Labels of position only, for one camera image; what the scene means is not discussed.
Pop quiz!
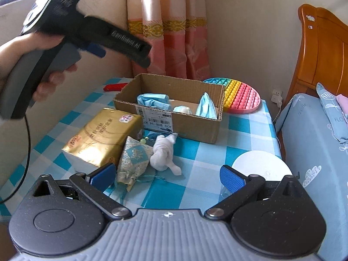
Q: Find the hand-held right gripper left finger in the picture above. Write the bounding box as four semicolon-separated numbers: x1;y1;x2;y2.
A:
27;162;131;221

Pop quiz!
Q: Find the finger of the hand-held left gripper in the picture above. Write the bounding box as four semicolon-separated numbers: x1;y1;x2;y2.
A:
79;16;153;68
86;43;106;59

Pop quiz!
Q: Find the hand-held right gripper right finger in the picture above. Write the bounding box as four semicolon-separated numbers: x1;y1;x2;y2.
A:
204;164;309;221

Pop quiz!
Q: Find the floral fabric sachet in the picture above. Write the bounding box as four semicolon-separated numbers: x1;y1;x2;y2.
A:
115;136;154;192

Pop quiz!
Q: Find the white cloth doll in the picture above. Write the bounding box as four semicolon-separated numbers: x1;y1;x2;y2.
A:
149;133;182;176

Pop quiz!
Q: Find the brown cardboard box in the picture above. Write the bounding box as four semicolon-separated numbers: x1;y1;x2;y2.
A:
113;73;225;144

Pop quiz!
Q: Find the person's left hand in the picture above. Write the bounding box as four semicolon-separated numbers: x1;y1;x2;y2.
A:
0;31;78;102

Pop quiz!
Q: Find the clear jar with white lid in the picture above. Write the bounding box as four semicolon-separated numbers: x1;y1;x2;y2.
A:
220;150;293;196

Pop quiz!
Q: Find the blue checkered tablecloth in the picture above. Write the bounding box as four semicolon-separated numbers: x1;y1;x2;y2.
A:
0;77;283;218

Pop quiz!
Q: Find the gold tissue pack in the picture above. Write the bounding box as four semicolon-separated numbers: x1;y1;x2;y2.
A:
61;107;144;173

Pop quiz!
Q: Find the red folding fan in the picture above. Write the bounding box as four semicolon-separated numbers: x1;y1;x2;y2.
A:
103;83;128;92

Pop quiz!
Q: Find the pink curtain with gold band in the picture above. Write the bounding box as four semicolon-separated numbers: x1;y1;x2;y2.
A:
126;0;211;80

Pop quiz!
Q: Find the rainbow pop bubble toy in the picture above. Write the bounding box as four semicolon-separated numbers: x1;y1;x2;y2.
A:
202;77;261;115

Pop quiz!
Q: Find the bed with blue sheet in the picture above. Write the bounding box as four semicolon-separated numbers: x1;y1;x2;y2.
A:
274;94;348;261

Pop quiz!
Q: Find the blue leaf print pillow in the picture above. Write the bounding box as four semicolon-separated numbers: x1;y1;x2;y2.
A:
316;83;348;143

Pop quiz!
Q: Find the wooden bed headboard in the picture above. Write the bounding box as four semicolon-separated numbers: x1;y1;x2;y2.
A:
285;4;348;101

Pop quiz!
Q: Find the black cable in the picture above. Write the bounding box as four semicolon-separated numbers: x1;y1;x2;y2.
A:
0;114;31;204

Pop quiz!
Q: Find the white wall socket with plug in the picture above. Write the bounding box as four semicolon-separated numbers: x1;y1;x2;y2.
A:
272;88;284;107

